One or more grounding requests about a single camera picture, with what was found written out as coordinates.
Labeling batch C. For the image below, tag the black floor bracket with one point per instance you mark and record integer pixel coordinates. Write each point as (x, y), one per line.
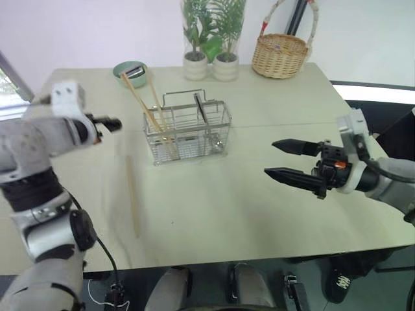
(296, 291)

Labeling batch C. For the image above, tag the green plant in white pot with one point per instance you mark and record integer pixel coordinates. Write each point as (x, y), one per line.
(195, 66)
(226, 68)

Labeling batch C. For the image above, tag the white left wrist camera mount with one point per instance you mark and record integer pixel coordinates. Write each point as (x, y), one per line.
(66, 97)

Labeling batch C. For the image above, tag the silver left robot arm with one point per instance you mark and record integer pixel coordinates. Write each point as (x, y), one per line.
(39, 142)

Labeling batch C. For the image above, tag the grey rounded robot leg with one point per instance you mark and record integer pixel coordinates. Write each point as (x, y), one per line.
(249, 285)
(168, 288)

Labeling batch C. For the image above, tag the black post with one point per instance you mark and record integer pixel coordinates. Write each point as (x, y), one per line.
(296, 16)

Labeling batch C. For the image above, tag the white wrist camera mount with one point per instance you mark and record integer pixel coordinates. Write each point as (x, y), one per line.
(351, 129)
(66, 97)

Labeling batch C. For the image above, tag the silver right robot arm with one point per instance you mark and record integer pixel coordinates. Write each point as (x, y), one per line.
(389, 184)

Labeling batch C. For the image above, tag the clear plastic plant sleeve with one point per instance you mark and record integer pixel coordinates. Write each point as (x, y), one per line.
(183, 29)

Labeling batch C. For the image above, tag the wooden chopstick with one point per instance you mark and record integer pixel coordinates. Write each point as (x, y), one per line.
(132, 194)
(137, 97)
(157, 100)

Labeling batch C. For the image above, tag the green bowl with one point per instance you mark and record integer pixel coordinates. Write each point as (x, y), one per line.
(137, 82)

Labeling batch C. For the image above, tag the grey window frame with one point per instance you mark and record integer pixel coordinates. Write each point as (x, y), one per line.
(14, 77)

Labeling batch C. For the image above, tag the black side table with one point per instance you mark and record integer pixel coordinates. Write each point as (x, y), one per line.
(389, 113)

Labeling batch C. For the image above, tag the metal spoon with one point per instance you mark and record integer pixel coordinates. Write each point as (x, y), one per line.
(200, 108)

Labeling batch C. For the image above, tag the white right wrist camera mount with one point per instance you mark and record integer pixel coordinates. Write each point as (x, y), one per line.
(351, 129)

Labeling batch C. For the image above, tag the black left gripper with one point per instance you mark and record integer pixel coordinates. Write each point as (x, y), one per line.
(94, 129)

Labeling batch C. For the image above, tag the black shoe with white print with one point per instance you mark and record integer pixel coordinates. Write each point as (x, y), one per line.
(338, 280)

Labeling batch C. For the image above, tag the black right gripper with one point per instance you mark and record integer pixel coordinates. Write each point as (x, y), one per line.
(335, 168)

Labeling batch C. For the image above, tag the dark metal clip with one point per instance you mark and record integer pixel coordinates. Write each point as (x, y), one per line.
(135, 72)

